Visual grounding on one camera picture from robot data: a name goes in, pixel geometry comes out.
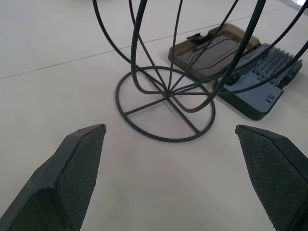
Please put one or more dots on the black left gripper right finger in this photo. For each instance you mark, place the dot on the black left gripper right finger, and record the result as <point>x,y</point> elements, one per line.
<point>274,178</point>

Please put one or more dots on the grey tool case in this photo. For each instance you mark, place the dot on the grey tool case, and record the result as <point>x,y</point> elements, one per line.
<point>252,72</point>

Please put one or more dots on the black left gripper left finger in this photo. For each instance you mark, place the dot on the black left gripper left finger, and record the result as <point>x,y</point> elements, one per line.
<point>67,183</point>

